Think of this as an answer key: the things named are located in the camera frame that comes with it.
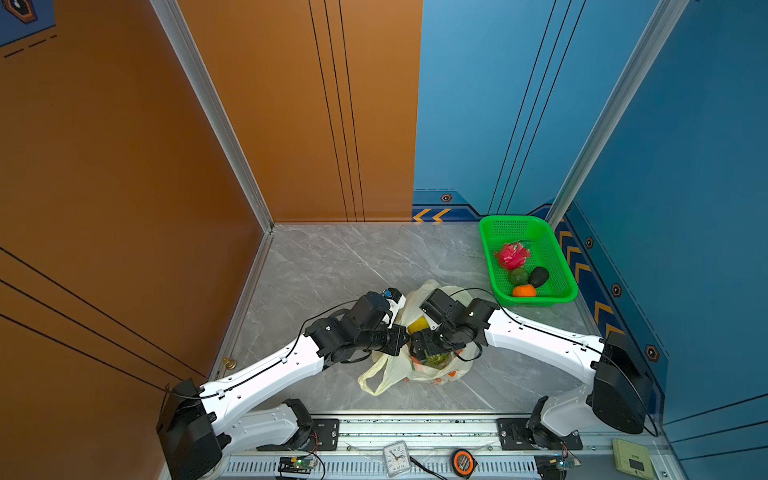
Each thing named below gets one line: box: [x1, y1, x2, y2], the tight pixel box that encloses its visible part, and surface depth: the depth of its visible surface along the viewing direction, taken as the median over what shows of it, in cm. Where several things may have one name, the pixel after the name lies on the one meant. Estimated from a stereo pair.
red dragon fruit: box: [494, 240, 530, 271], surface depth 101 cm
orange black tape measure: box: [452, 448, 479, 479], surface depth 68 cm
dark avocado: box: [528, 266, 549, 288], surface depth 102 cm
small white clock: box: [383, 440, 412, 477], surface depth 71 cm
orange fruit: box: [512, 284, 537, 297], surface depth 96 cm
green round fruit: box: [509, 267, 529, 286], surface depth 101 cm
